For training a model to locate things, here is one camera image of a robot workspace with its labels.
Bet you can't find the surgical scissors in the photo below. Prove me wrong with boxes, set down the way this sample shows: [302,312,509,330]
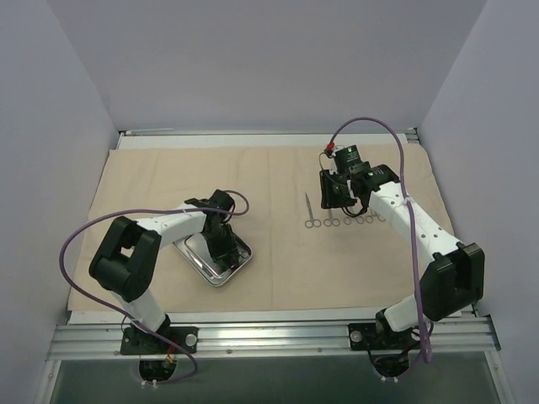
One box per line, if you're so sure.
[304,194,322,229]
[323,209,340,227]

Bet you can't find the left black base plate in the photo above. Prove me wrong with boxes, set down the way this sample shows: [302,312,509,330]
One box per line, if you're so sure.
[120,326,199,356]

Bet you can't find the aluminium right side rail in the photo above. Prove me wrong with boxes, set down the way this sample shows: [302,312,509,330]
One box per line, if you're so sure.
[404,128,481,321]

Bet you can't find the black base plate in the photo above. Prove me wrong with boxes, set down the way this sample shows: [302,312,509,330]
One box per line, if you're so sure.
[347,322,420,351]
[120,326,199,356]

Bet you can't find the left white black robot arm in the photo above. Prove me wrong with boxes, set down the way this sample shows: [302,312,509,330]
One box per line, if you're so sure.
[89,189,248,353]

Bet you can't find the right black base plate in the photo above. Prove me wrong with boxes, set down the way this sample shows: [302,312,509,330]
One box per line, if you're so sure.
[347,322,420,351]

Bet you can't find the beige cloth wrap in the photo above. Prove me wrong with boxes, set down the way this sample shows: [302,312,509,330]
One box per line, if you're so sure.
[67,143,478,315]

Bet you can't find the surgical forceps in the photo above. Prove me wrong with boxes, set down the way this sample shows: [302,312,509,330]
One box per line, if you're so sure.
[343,215,365,226]

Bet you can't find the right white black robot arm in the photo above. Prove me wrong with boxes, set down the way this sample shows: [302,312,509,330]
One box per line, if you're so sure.
[319,144,485,348]

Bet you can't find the steel instrument tray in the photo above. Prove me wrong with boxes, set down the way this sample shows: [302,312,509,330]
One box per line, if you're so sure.
[173,234,253,287]

